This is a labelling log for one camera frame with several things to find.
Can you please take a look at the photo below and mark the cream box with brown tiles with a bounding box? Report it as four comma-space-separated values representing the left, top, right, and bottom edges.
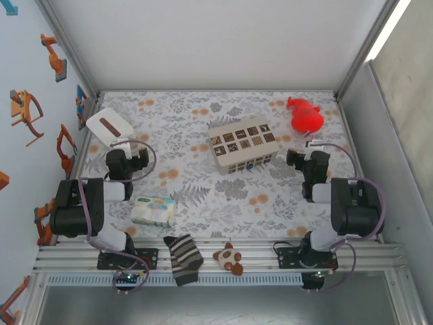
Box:
207, 116, 281, 177

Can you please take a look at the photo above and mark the white tissue box holder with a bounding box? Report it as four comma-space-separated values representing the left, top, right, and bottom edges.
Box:
85, 107, 139, 152

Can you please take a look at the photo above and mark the red rubber toy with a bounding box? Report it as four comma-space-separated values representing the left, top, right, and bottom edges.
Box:
286, 96, 325, 138

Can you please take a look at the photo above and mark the soft tissue pack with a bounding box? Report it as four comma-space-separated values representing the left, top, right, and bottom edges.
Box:
130, 196, 177, 228

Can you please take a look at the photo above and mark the floral tablecloth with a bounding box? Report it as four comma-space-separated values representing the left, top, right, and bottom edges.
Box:
66, 90, 375, 240

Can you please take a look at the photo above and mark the black white striped sock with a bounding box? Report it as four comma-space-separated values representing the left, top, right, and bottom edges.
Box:
163, 234, 205, 288

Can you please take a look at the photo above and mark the brown white plush toy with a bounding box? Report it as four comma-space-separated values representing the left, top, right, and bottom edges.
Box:
212, 242, 244, 276

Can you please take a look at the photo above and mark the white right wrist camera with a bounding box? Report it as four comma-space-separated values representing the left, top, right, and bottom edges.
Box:
304, 139, 325, 160

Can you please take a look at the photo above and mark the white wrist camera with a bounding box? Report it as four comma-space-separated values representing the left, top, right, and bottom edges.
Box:
108, 136, 135, 160
304, 139, 325, 160

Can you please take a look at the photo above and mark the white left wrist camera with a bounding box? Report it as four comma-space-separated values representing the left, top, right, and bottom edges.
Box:
108, 136, 135, 160

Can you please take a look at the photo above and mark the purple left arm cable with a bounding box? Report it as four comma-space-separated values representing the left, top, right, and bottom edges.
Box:
78, 139, 158, 296

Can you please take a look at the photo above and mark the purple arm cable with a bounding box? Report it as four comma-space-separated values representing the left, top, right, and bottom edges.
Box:
310, 141, 387, 295
78, 139, 158, 296

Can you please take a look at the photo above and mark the aluminium side rail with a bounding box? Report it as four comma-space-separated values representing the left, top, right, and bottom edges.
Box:
55, 93, 104, 245
333, 91, 385, 244

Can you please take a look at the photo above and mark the blue orange wall sticker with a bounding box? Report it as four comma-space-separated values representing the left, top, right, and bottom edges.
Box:
74, 84, 89, 131

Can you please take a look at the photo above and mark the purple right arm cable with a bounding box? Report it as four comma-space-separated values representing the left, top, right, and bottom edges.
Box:
310, 141, 387, 295

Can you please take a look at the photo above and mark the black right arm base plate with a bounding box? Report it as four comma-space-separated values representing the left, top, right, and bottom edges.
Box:
277, 246, 338, 270

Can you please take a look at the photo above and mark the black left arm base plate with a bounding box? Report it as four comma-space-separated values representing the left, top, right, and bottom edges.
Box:
97, 248, 159, 271

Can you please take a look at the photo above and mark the aluminium front rail beam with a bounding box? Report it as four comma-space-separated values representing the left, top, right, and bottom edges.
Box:
32, 236, 414, 274

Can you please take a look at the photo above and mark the aluminium frame post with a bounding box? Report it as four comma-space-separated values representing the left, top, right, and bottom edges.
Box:
334, 0, 403, 101
33, 0, 101, 101

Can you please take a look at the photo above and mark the white slotted cable duct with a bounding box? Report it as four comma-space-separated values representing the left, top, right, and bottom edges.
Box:
46, 273, 304, 287

